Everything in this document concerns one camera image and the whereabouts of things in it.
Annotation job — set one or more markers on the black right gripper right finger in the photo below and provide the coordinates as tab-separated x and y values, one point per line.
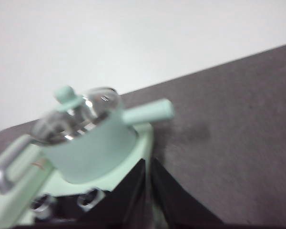
171	205

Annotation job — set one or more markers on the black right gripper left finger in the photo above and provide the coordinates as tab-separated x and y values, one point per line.
124	205

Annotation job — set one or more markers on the glass lid with green knob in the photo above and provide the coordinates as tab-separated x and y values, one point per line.
66	95

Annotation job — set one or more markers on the mint green steamer pot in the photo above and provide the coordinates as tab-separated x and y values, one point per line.
90	152

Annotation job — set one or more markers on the silver control knob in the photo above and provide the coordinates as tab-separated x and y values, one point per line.
90	200
41	206

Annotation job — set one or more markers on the mint green breakfast machine base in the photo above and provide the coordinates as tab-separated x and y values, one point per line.
139	148

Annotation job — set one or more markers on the mint green griddle cover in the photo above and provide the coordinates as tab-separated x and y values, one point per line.
26	176

